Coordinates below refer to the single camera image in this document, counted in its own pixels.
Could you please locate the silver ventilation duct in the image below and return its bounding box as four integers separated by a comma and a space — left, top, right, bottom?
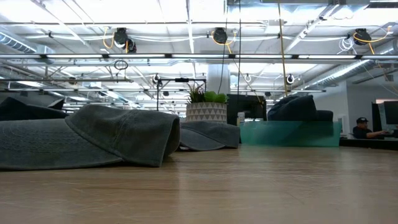
306, 58, 398, 90
0, 30, 55, 54

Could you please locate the white structural column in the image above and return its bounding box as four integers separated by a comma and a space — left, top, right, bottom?
206, 63, 231, 95

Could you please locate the long ceiling light strip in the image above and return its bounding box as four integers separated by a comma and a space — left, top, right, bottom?
0, 53, 398, 60

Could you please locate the person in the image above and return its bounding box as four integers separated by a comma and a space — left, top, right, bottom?
352, 116, 390, 140

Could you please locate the black ceiling cable reel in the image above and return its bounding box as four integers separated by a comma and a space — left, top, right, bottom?
113, 27, 137, 54
354, 27, 373, 47
212, 27, 229, 45

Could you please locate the black hanging cable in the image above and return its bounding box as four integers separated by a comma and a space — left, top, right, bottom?
237, 0, 243, 94

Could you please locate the black computer monitor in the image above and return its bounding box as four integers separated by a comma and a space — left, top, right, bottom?
371, 101, 398, 133
226, 93, 268, 126

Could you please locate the potted succulent patterned pot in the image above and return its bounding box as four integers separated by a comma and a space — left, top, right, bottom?
185, 83, 228, 124

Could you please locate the teal plastic bin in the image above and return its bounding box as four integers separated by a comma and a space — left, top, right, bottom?
239, 120, 342, 147

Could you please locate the dark office desk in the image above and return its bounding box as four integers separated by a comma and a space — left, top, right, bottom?
338, 138, 398, 151

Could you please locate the grey cap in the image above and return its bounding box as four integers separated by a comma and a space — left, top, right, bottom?
179, 120, 241, 152
0, 104, 181, 171

